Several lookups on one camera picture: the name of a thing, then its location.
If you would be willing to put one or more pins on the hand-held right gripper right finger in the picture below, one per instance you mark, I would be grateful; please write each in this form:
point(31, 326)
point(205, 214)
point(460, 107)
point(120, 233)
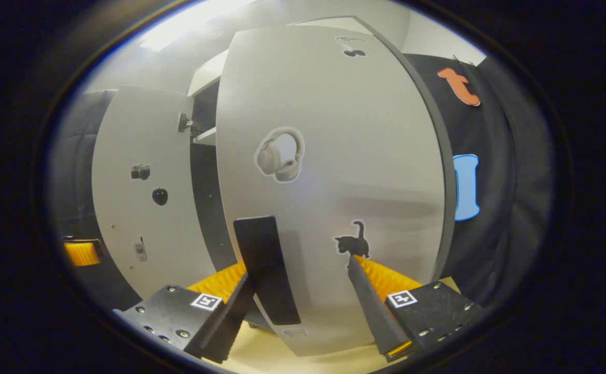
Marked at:
point(373, 306)

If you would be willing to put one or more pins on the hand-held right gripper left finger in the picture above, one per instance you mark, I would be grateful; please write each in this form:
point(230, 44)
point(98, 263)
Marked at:
point(225, 322)

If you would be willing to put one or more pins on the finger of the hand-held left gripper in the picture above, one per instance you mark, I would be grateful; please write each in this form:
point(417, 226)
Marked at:
point(83, 253)

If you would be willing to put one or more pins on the white door with camera sticker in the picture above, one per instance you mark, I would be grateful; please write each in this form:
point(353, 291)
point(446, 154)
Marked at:
point(121, 135)

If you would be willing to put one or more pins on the white shoe cabinet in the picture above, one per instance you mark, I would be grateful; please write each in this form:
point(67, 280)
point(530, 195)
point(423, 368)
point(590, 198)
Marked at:
point(204, 197)

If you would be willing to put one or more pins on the white door with cat sticker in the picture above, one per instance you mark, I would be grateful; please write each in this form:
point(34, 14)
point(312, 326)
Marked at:
point(334, 130)

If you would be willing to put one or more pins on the metal door hinge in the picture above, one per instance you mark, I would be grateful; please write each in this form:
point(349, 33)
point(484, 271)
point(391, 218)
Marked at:
point(185, 122)

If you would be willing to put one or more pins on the white cabinet shelf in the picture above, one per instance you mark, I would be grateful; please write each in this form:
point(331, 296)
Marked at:
point(206, 136)

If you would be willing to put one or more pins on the white cabinet drawer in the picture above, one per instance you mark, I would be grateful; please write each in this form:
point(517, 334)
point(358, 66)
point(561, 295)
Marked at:
point(209, 72)

